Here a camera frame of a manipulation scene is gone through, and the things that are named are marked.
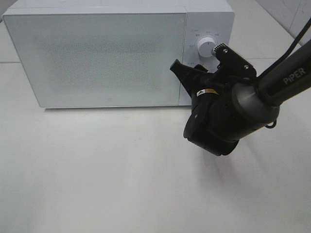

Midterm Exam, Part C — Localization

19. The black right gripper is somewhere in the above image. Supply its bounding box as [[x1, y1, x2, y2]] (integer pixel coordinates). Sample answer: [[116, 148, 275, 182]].
[[170, 43, 257, 156]]

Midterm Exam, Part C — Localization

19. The white microwave door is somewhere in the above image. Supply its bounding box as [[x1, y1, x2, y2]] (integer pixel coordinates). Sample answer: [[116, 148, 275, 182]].
[[4, 14, 186, 108]]

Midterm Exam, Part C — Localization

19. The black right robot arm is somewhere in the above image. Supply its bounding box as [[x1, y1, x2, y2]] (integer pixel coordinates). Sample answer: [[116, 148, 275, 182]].
[[170, 43, 311, 156]]

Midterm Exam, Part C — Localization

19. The upper white power knob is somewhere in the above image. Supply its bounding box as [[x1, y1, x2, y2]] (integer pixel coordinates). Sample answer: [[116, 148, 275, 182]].
[[197, 37, 215, 58]]

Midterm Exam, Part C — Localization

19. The white microwave oven body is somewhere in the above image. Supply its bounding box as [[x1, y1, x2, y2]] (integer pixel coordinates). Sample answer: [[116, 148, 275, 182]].
[[2, 0, 235, 107]]

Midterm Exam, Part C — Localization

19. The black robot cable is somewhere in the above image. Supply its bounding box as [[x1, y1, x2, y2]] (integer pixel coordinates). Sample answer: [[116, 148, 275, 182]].
[[263, 20, 311, 129]]

